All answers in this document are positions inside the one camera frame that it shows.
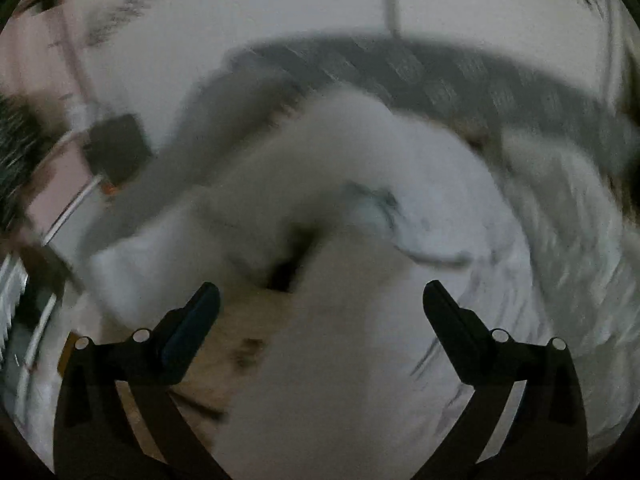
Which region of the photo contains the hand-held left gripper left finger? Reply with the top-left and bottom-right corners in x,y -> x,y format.
52,281 -> 232,480

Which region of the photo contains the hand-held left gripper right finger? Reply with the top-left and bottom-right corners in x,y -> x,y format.
422,280 -> 591,480

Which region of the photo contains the white padded jacket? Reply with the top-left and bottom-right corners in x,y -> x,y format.
85,82 -> 640,480

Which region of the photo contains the black box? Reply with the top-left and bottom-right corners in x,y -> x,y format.
82,114 -> 152,187

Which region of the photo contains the white cable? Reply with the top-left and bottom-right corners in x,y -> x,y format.
39,174 -> 110,247

